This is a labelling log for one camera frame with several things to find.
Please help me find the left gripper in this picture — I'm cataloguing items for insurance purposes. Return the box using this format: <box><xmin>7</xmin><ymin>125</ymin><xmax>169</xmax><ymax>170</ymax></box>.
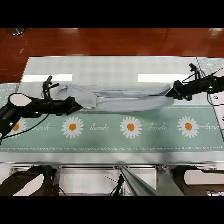
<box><xmin>53</xmin><ymin>96</ymin><xmax>84</xmax><ymax>116</ymax></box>

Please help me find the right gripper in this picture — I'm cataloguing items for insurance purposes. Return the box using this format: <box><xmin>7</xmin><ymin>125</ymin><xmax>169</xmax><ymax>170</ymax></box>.
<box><xmin>165</xmin><ymin>79</ymin><xmax>195</xmax><ymax>102</ymax></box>

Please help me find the black cable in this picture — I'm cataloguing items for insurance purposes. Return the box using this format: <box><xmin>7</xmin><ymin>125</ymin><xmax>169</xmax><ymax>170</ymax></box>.
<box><xmin>205</xmin><ymin>91</ymin><xmax>224</xmax><ymax>145</ymax></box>
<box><xmin>0</xmin><ymin>94</ymin><xmax>53</xmax><ymax>140</ymax></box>
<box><xmin>105</xmin><ymin>173</ymin><xmax>127</xmax><ymax>197</ymax></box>

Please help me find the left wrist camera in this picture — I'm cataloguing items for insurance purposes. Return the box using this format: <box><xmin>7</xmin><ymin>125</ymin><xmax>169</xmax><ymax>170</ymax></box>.
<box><xmin>41</xmin><ymin>75</ymin><xmax>61</xmax><ymax>98</ymax></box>

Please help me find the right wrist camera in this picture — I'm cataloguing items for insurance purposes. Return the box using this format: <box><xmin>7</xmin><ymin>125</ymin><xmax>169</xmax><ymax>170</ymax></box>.
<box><xmin>188</xmin><ymin>62</ymin><xmax>205</xmax><ymax>81</ymax></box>

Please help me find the silver frame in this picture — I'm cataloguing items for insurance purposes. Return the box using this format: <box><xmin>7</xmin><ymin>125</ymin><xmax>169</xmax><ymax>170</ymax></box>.
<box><xmin>0</xmin><ymin>161</ymin><xmax>224</xmax><ymax>197</ymax></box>

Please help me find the pale blue shirt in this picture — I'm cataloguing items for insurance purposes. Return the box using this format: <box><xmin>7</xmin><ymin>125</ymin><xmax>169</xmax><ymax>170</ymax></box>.
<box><xmin>54</xmin><ymin>83</ymin><xmax>176</xmax><ymax>114</ymax></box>

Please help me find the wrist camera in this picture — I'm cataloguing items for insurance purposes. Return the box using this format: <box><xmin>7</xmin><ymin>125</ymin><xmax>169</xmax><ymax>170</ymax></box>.
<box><xmin>41</xmin><ymin>75</ymin><xmax>61</xmax><ymax>98</ymax></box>
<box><xmin>188</xmin><ymin>62</ymin><xmax>205</xmax><ymax>81</ymax></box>

